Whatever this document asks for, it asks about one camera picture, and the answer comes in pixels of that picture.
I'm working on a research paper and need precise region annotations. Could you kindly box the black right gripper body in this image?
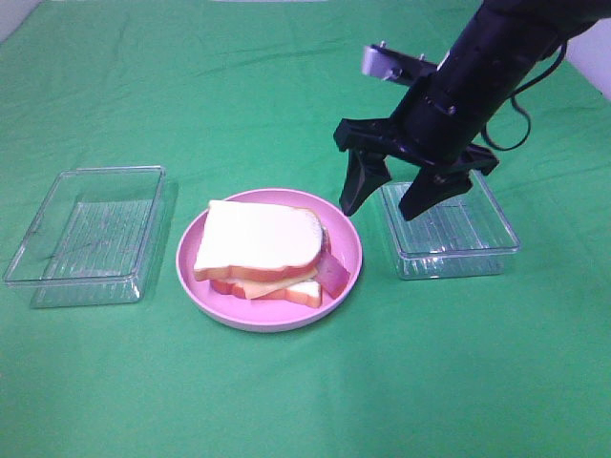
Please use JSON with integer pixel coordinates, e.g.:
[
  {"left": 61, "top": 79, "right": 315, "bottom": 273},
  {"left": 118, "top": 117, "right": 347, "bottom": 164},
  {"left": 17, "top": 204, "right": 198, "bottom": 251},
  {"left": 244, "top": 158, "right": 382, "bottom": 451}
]
[{"left": 333, "top": 78, "right": 499, "bottom": 176}]

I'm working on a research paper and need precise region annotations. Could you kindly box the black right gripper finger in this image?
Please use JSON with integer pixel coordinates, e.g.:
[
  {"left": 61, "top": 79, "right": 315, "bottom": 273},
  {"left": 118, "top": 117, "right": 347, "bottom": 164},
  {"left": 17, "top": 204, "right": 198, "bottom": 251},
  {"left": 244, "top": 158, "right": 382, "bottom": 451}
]
[
  {"left": 398, "top": 169, "right": 473, "bottom": 220},
  {"left": 339, "top": 149, "right": 390, "bottom": 215}
]

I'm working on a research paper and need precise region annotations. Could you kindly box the toy bacon strip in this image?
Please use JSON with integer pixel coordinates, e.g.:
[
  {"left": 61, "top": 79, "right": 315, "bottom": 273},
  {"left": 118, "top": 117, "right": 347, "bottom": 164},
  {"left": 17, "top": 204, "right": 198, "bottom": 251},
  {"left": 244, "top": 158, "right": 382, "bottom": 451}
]
[
  {"left": 321, "top": 227, "right": 331, "bottom": 255},
  {"left": 314, "top": 252, "right": 350, "bottom": 299}
]

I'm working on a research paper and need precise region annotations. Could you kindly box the toy bread slice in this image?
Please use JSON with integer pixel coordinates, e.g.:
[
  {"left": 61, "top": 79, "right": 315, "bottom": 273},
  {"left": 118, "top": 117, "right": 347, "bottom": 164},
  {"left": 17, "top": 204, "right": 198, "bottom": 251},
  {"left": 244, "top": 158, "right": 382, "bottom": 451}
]
[
  {"left": 210, "top": 279, "right": 322, "bottom": 308},
  {"left": 194, "top": 200, "right": 324, "bottom": 281}
]

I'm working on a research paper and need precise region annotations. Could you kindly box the yellow toy cheese slice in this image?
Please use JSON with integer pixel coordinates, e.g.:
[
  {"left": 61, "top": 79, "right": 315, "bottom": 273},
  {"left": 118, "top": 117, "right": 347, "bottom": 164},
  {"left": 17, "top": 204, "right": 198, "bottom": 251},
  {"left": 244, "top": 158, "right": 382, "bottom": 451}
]
[{"left": 237, "top": 270, "right": 321, "bottom": 299}]

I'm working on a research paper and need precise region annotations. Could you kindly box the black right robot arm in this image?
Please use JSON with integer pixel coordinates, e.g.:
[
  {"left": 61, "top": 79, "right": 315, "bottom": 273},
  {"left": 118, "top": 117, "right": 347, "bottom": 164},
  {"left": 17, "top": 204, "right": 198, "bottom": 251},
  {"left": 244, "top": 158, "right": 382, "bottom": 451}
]
[{"left": 333, "top": 1, "right": 610, "bottom": 220}]

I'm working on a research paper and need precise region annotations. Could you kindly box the right clear plastic tray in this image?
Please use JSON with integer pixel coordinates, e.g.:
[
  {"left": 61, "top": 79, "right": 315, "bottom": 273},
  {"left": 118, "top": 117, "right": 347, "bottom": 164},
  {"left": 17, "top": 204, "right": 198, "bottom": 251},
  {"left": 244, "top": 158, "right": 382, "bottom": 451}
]
[{"left": 376, "top": 172, "right": 520, "bottom": 281}]

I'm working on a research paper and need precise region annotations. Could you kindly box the clear plastic tray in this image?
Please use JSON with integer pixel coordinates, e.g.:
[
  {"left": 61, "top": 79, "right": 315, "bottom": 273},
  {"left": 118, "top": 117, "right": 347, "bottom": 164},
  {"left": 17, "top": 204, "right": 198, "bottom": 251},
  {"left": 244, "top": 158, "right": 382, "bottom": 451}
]
[
  {"left": 376, "top": 172, "right": 520, "bottom": 281},
  {"left": 3, "top": 165, "right": 166, "bottom": 308}
]

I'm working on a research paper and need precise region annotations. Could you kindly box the left clear plastic tray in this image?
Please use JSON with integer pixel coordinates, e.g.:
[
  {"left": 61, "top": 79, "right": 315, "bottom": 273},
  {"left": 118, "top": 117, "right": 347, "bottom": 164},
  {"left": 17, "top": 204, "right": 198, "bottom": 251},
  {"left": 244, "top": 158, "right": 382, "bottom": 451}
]
[{"left": 3, "top": 165, "right": 166, "bottom": 308}]

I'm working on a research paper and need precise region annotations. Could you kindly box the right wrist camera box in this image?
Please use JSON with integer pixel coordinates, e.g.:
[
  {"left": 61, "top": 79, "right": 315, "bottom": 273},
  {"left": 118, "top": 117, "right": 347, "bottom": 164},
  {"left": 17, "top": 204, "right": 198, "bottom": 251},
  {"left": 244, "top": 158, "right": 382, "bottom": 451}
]
[{"left": 361, "top": 42, "right": 437, "bottom": 87}]

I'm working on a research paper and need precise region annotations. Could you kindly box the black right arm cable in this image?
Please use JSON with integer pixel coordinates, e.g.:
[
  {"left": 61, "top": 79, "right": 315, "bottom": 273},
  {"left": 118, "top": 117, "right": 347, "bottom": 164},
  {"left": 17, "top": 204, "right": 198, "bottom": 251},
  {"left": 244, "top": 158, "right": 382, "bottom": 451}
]
[{"left": 480, "top": 40, "right": 569, "bottom": 153}]

